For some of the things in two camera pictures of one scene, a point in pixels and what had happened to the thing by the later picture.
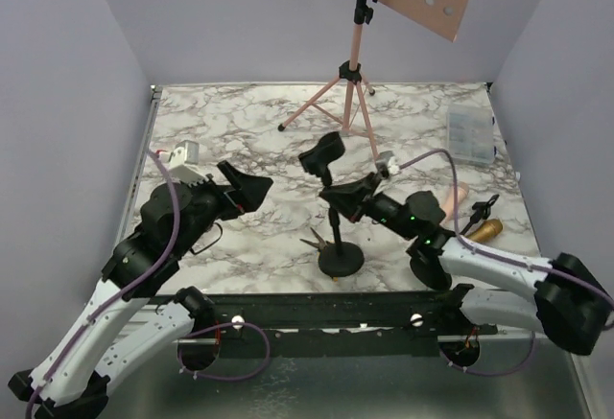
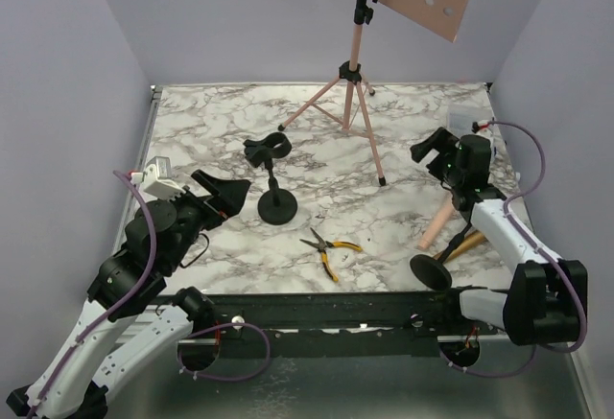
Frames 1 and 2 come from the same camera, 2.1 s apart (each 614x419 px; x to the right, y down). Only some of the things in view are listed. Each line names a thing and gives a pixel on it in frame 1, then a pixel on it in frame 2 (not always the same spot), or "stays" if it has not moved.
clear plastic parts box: x=470 y=133 stays
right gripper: x=362 y=197 → x=444 y=154
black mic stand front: x=431 y=269 stays
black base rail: x=326 y=324 stays
